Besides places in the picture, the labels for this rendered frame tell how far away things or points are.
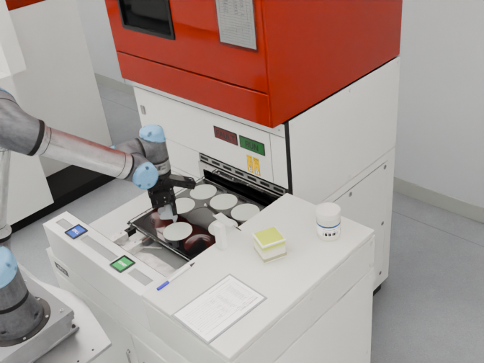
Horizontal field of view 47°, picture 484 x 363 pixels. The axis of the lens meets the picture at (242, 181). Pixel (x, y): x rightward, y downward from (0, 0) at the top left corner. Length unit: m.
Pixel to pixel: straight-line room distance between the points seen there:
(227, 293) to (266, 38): 0.72
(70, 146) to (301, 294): 0.71
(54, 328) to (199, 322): 0.45
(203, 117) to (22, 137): 0.80
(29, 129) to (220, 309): 0.66
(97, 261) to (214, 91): 0.66
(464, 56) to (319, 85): 1.34
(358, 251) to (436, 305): 1.26
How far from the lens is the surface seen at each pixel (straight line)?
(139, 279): 1.65
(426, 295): 2.93
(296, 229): 1.72
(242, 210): 1.94
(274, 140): 1.82
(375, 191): 2.42
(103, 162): 1.54
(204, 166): 2.16
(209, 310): 1.49
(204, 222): 1.91
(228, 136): 1.98
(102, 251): 1.79
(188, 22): 1.85
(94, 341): 1.72
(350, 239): 1.68
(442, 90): 3.20
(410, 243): 3.23
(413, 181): 3.54
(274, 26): 1.64
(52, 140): 1.48
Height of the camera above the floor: 2.02
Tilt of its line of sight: 32 degrees down
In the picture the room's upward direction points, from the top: 7 degrees counter-clockwise
